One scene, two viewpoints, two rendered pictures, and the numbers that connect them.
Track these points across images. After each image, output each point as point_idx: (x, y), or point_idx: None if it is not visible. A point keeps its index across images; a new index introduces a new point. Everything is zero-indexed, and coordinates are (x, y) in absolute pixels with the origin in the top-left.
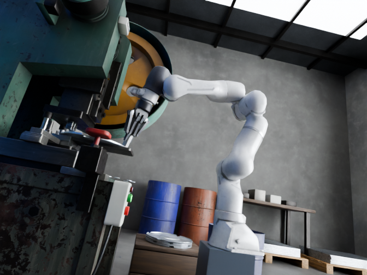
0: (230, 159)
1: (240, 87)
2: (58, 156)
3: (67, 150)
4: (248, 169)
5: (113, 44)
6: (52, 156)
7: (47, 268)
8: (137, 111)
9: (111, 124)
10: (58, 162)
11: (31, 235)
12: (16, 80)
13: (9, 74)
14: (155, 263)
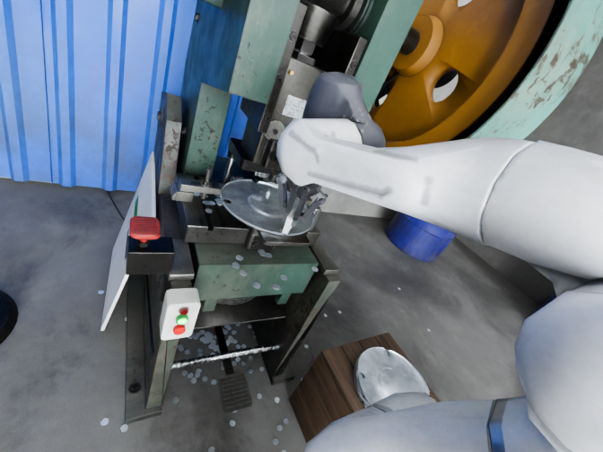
0: (326, 430)
1: (592, 223)
2: (182, 221)
3: (185, 220)
4: None
5: (266, 26)
6: (181, 219)
7: (157, 317)
8: (290, 179)
9: None
10: (181, 229)
11: (159, 284)
12: (205, 107)
13: (196, 100)
14: (329, 394)
